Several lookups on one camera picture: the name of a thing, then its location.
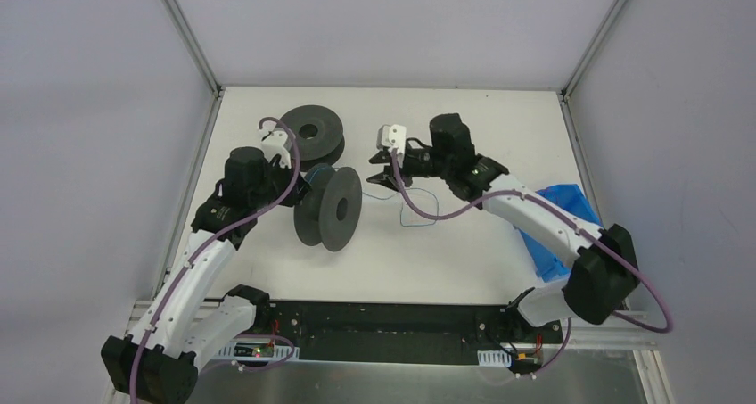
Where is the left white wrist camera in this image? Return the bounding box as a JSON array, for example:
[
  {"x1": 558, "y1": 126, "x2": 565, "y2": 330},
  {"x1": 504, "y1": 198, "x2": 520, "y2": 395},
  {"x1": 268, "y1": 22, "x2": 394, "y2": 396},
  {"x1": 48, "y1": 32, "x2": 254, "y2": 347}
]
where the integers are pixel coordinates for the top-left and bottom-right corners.
[{"x1": 258, "y1": 127, "x2": 292, "y2": 169}]

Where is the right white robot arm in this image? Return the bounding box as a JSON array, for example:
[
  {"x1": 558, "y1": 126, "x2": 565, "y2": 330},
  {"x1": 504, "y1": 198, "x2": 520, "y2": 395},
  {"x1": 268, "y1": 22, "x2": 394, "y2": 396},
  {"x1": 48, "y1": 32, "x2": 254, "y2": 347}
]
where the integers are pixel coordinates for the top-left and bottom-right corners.
[{"x1": 367, "y1": 113, "x2": 639, "y2": 342}]

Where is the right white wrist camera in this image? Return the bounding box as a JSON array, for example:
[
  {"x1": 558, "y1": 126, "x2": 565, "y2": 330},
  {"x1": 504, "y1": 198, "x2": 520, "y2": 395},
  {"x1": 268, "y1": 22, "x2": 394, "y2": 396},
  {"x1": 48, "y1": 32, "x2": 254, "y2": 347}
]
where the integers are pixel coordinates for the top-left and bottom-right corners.
[{"x1": 376, "y1": 124, "x2": 407, "y2": 155}]

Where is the thin blue wire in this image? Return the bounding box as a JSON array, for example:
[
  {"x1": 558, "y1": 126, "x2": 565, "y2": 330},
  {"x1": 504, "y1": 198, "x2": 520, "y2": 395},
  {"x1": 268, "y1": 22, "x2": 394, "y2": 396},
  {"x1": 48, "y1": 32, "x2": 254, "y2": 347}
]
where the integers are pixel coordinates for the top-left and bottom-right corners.
[{"x1": 307, "y1": 164, "x2": 440, "y2": 227}]

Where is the black spool lying flat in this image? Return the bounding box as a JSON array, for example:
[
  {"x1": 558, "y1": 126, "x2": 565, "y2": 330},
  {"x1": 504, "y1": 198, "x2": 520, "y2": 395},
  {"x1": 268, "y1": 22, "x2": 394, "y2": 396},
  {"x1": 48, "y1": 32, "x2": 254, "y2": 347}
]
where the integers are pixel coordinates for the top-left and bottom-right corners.
[{"x1": 281, "y1": 104, "x2": 345, "y2": 172}]

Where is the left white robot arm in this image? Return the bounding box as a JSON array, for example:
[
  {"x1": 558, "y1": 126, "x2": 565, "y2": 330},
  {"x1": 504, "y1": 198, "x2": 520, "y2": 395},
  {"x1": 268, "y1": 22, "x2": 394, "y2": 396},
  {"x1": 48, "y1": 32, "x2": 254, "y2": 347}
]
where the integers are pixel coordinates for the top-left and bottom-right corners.
[{"x1": 101, "y1": 146, "x2": 363, "y2": 403}]

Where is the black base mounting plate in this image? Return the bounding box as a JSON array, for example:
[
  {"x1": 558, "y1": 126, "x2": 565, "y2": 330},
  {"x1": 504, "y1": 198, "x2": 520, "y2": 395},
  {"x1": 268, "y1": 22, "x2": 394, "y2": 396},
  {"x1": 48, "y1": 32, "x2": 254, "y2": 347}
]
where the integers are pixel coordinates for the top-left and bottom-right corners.
[{"x1": 234, "y1": 300, "x2": 563, "y2": 366}]

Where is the black cable spool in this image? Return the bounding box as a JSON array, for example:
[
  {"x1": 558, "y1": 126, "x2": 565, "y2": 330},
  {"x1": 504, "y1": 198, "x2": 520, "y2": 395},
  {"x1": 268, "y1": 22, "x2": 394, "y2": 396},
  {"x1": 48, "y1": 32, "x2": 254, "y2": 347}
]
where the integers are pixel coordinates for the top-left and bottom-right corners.
[{"x1": 293, "y1": 163, "x2": 363, "y2": 252}]

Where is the blue plastic bin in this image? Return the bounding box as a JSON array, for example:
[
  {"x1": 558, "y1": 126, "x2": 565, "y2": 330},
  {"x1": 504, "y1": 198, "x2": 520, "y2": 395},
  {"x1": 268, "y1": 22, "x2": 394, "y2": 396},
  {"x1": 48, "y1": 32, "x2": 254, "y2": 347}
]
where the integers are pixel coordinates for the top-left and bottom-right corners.
[{"x1": 516, "y1": 183, "x2": 604, "y2": 283}]

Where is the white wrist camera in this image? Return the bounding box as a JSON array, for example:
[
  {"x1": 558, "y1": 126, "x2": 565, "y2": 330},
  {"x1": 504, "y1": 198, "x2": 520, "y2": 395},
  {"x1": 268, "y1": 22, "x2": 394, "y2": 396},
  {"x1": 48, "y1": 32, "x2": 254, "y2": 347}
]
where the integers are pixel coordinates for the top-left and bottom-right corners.
[
  {"x1": 376, "y1": 124, "x2": 407, "y2": 155},
  {"x1": 258, "y1": 127, "x2": 292, "y2": 169}
]

